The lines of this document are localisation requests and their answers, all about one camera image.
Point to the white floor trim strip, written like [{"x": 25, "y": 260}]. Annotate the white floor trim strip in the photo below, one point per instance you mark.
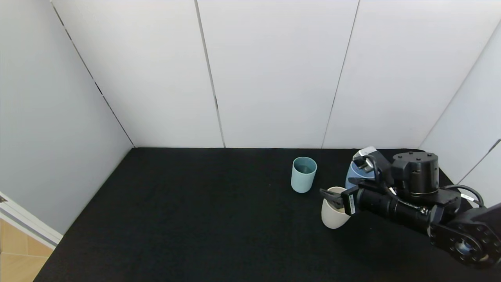
[{"x": 27, "y": 225}]

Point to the black table cloth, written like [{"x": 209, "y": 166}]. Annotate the black table cloth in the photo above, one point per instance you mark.
[{"x": 176, "y": 215}]

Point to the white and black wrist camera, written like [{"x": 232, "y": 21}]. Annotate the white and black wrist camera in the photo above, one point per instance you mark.
[{"x": 370, "y": 158}]

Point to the light blue plastic cup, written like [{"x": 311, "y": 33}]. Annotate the light blue plastic cup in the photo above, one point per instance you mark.
[{"x": 354, "y": 172}]

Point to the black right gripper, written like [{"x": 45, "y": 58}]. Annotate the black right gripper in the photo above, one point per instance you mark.
[{"x": 349, "y": 203}]

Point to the cream plastic cup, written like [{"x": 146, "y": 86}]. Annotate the cream plastic cup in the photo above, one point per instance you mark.
[{"x": 332, "y": 217}]

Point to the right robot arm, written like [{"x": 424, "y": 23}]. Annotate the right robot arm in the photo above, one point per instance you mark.
[{"x": 415, "y": 172}]

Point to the teal plastic cup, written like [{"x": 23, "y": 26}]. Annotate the teal plastic cup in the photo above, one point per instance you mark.
[{"x": 302, "y": 178}]

